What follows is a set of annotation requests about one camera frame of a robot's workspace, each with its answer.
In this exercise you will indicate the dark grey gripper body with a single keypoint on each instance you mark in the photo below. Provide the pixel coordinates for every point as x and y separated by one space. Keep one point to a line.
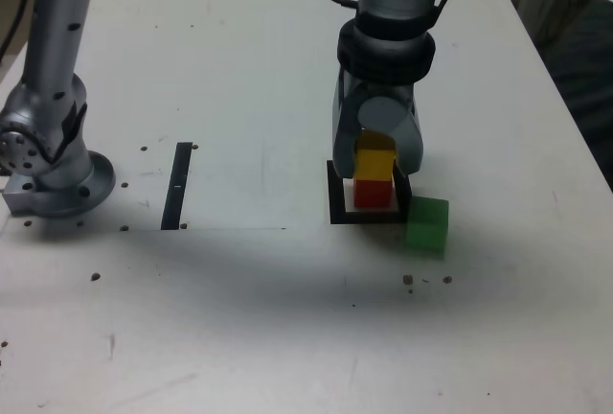
383 89

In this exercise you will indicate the red cube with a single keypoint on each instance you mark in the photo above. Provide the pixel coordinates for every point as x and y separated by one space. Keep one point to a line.
371 193

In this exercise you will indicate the white metal frame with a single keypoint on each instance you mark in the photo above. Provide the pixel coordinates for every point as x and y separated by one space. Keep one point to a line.
551 2

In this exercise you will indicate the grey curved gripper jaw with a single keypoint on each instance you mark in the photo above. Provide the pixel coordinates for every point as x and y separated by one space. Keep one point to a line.
342 141
407 141

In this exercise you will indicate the black tape square outline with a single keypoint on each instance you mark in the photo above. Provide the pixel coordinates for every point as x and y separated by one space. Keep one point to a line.
335 203

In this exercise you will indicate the green cube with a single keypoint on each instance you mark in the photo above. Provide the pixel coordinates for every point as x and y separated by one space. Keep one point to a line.
426 232

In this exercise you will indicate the person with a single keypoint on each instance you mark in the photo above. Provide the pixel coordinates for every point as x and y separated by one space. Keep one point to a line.
589 78

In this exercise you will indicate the yellow cube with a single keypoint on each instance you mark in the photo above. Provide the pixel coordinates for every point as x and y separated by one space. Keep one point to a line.
373 165

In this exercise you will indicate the black tape strip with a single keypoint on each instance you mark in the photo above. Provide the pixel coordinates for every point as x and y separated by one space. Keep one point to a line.
174 193

